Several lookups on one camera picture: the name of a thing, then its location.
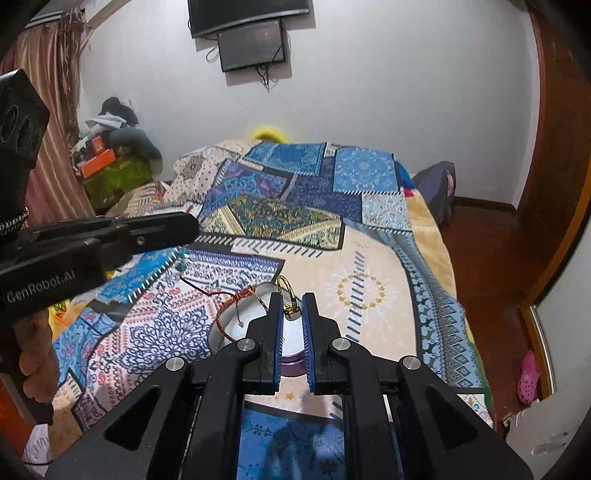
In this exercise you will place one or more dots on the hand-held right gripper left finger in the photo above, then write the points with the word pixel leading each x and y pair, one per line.
pixel 277 337

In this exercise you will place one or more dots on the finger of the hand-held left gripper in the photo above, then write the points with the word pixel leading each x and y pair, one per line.
pixel 157 230

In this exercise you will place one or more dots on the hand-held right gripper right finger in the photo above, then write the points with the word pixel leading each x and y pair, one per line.
pixel 308 344

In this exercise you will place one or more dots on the white round jewelry box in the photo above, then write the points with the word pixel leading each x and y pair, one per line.
pixel 231 326

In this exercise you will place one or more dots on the person's left hand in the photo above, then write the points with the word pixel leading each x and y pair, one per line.
pixel 40 364

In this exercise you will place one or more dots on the green patterned box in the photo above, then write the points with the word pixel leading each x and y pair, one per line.
pixel 120 177

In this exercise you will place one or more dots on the orange box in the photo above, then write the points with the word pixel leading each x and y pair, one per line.
pixel 98 164

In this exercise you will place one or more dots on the pile of clothes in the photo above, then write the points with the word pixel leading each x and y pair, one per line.
pixel 124 129

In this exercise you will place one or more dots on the patchwork printed blanket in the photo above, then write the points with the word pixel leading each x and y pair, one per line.
pixel 369 240

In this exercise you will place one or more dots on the yellow round object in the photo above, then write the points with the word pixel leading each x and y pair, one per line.
pixel 269 131

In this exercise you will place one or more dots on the striped pink curtain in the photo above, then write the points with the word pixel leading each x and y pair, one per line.
pixel 51 69

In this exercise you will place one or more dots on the dark purple bag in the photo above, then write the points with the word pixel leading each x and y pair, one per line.
pixel 436 189

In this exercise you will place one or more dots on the pink clog shoe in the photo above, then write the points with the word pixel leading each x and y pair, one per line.
pixel 528 376

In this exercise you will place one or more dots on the brown wooden door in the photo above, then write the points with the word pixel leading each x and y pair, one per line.
pixel 558 161

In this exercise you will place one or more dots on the small black wall monitor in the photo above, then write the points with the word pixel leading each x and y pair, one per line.
pixel 251 46

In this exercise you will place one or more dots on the black wall television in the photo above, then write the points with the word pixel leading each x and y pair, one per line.
pixel 244 14

